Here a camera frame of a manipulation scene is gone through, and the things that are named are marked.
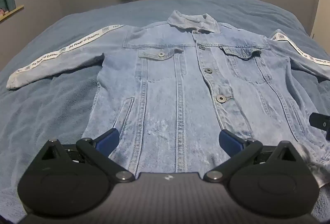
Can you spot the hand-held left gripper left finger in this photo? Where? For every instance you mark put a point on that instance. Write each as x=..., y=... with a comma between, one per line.
x=108, y=140

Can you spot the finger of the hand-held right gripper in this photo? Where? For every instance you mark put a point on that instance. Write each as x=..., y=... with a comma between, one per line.
x=319, y=121

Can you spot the blue fleece blanket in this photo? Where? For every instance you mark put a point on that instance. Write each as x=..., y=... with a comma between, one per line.
x=51, y=115

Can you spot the wooden window sill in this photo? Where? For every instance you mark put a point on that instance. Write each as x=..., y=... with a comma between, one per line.
x=13, y=11

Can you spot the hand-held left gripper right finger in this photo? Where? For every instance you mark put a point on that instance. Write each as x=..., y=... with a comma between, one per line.
x=229, y=141

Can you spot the light blue denim jacket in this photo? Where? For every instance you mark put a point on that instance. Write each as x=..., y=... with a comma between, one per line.
x=180, y=85

